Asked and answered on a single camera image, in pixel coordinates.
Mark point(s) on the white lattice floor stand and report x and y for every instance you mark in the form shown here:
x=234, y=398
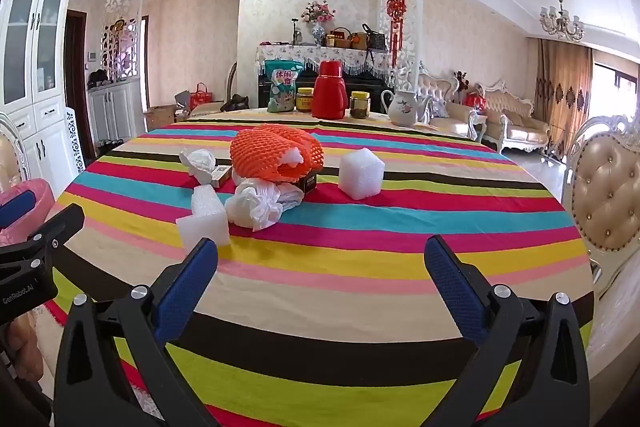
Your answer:
x=75, y=137

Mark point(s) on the pink-lined trash bin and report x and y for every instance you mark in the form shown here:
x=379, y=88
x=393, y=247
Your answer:
x=44, y=193

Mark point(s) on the orange foam fruit net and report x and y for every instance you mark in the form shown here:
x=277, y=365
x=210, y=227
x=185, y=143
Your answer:
x=265, y=152

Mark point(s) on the black bag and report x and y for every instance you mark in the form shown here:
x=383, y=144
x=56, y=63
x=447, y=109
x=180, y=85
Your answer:
x=235, y=103

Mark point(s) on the brown cardboard box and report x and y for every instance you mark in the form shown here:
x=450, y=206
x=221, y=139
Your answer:
x=160, y=118

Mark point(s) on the floral lace piano cover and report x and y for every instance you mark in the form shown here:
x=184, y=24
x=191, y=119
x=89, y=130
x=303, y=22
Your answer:
x=345, y=57

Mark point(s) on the yellow-lidded sauce jar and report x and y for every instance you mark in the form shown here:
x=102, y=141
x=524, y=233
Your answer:
x=305, y=101

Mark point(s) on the small white cardboard box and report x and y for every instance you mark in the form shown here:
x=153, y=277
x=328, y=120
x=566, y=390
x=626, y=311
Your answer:
x=221, y=177

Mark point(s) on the cream tufted dining chair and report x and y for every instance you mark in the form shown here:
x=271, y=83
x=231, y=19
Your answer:
x=605, y=187
x=7, y=157

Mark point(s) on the bright window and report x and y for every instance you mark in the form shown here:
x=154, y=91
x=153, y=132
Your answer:
x=617, y=89

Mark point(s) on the cushioned wooden chair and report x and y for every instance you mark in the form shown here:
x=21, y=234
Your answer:
x=207, y=109

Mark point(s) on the dark slim ornament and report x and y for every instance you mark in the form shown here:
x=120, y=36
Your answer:
x=297, y=34

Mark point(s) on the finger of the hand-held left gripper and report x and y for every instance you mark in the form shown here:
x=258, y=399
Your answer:
x=15, y=209
x=62, y=224

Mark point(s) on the white carved lattice screen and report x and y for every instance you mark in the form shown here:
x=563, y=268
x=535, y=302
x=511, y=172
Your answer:
x=122, y=52
x=412, y=32

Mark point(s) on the silver grey bag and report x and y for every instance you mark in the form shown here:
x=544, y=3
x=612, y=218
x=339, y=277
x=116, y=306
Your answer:
x=183, y=101

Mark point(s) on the green snack bag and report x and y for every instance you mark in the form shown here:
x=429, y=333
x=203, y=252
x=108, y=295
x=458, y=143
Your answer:
x=282, y=87

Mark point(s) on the colourful striped tablecloth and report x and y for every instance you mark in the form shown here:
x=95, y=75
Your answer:
x=325, y=257

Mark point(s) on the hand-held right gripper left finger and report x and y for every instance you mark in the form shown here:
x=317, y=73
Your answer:
x=185, y=292

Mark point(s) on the brown patterned curtain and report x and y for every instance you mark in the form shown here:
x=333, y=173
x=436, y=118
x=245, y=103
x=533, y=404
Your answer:
x=562, y=97

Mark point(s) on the white hexagonal foam block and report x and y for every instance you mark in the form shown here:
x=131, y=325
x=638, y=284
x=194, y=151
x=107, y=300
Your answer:
x=361, y=174

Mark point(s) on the brown handbag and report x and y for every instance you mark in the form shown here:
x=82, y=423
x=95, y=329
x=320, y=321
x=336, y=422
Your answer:
x=358, y=41

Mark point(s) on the tall white glass-door cabinet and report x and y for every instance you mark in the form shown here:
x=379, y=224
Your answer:
x=45, y=57

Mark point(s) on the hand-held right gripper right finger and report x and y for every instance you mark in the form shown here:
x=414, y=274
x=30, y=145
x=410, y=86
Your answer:
x=455, y=287

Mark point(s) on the cream ornate sofa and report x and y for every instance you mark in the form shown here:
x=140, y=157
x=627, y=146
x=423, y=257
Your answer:
x=515, y=117

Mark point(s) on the cream ornate armchair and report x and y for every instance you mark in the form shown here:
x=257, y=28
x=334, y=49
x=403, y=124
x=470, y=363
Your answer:
x=450, y=112

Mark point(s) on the white rectangular foam block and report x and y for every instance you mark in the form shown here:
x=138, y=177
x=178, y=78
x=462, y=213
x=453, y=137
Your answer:
x=205, y=227

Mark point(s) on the row of dark shoes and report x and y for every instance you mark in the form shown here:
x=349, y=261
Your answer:
x=111, y=146

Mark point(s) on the white tissue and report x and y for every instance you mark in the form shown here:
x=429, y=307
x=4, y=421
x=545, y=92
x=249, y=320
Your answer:
x=199, y=162

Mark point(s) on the blue white vase with flowers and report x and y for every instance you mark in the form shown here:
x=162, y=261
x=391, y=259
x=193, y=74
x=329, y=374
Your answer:
x=318, y=29

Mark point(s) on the white porcelain teapot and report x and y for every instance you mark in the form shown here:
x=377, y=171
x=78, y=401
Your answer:
x=402, y=109

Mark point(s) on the pile of dark bags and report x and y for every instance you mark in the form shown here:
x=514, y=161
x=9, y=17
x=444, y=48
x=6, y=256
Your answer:
x=100, y=79

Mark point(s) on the white plastic bag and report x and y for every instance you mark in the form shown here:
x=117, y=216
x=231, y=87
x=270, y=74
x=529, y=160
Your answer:
x=255, y=207

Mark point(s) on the wicker basket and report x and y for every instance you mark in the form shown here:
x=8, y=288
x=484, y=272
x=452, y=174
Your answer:
x=341, y=39

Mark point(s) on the dark upright piano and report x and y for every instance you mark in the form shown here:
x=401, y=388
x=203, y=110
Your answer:
x=360, y=84

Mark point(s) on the dark wooden door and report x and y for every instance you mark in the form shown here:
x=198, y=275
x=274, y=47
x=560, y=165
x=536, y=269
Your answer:
x=75, y=82

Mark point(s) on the black handbag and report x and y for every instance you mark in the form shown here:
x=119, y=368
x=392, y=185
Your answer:
x=376, y=41

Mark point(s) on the glass jar dark contents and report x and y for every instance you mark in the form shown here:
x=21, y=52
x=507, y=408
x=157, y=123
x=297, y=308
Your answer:
x=359, y=106

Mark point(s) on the crystal chandelier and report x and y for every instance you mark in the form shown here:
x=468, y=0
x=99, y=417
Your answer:
x=562, y=22

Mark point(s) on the red knot hanging ornament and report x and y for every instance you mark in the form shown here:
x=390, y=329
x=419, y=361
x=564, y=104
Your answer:
x=396, y=7

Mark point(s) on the red thermos jug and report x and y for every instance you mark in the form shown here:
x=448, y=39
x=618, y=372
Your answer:
x=330, y=92

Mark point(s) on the red gift bag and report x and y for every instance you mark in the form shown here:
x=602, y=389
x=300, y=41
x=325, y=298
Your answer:
x=201, y=99
x=474, y=102

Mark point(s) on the low white shoe cabinet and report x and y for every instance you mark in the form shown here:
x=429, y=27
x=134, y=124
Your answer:
x=117, y=112

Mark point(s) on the black box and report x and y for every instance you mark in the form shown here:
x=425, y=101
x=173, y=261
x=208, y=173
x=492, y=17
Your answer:
x=306, y=183

